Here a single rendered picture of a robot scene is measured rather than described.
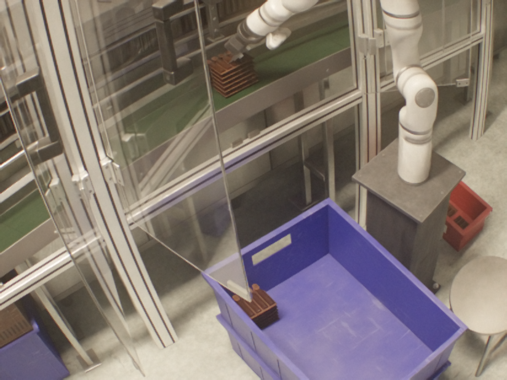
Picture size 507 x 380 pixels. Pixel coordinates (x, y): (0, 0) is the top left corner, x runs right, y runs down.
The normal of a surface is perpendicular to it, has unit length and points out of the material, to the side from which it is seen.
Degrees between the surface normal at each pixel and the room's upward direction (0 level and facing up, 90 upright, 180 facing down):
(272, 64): 2
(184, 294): 0
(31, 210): 2
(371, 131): 90
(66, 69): 90
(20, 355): 90
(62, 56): 90
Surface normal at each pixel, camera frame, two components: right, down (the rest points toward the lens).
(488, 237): -0.09, -0.70
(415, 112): -0.04, 0.74
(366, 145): 0.58, 0.54
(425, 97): 0.21, 0.71
